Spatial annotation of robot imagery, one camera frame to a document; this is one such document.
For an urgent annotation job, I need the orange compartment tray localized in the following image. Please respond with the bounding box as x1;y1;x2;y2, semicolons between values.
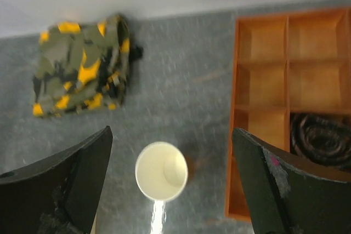
224;6;351;223

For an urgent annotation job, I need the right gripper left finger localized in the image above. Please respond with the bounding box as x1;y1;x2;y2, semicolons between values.
1;126;113;233

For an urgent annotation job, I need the dark rubber bands bundle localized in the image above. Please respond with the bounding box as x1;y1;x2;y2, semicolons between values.
290;113;350;172

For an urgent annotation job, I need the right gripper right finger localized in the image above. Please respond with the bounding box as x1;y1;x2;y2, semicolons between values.
232;128;350;233

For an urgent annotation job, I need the camouflage folded cloth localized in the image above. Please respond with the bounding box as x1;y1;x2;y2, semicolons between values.
32;14;143;117

